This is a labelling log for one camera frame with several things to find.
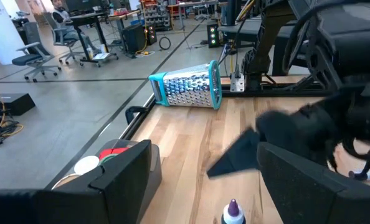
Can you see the black box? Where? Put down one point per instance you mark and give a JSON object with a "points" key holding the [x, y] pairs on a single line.
{"points": [[10, 104]]}

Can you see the black table clamp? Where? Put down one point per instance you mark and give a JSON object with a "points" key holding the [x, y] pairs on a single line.
{"points": [[132, 112]]}

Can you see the plain black computer tower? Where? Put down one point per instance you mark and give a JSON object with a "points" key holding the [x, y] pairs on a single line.
{"points": [[134, 37]]}

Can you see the dark grey plastic bin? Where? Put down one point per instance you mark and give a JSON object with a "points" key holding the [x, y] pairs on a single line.
{"points": [[155, 174]]}

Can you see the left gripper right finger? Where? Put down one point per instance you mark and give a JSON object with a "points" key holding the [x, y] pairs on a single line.
{"points": [[312, 199]]}

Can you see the teal-framed metal box grater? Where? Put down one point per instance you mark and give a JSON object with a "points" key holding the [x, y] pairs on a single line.
{"points": [[188, 87]]}

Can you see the white corner bracket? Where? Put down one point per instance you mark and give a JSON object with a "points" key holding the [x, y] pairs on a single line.
{"points": [[237, 83]]}

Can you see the person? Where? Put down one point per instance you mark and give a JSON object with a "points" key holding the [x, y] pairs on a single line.
{"points": [[60, 14]]}

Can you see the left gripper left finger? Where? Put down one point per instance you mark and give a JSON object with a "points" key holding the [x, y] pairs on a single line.
{"points": [[79, 202]]}

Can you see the red-lidded spice tin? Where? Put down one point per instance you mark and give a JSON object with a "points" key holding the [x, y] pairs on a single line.
{"points": [[113, 152]]}

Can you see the black office desk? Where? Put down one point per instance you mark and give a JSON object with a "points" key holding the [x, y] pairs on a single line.
{"points": [[88, 18]]}

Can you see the purple icing bottle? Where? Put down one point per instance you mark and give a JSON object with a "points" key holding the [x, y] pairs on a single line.
{"points": [[233, 216]]}

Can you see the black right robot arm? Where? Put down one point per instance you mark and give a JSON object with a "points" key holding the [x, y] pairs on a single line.
{"points": [[344, 46]]}

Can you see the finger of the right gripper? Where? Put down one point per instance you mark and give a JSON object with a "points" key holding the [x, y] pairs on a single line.
{"points": [[238, 155]]}

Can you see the computer tower with green lights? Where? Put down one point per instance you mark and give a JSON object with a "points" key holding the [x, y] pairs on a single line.
{"points": [[213, 34]]}

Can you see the computer tower with red lights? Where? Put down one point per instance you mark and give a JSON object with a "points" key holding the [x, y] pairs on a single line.
{"points": [[150, 32]]}

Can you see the grey office chair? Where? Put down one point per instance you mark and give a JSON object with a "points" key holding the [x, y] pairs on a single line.
{"points": [[60, 35], [32, 57]]}

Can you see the white-lidded glass spice jar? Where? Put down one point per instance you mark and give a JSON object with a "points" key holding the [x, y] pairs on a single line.
{"points": [[87, 164]]}

